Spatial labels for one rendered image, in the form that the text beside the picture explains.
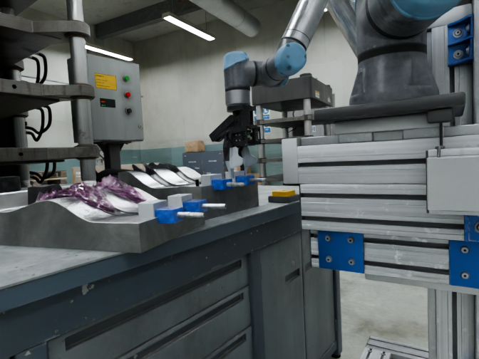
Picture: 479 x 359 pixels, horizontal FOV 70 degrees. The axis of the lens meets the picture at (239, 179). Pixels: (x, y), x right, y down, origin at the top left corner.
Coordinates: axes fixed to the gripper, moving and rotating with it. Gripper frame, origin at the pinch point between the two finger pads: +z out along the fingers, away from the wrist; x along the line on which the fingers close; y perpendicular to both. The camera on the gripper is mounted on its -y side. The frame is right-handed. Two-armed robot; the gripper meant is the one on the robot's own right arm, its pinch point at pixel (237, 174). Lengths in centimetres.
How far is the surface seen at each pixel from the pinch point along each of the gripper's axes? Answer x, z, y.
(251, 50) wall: 588, -247, -397
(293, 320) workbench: 25, 56, 3
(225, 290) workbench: -11.4, 32.1, 2.6
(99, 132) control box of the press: 6, -20, -85
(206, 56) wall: 569, -257, -522
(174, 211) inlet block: -37.9, 4.6, 14.1
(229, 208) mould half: -6.6, 9.5, 1.9
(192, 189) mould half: -17.8, 2.9, -1.5
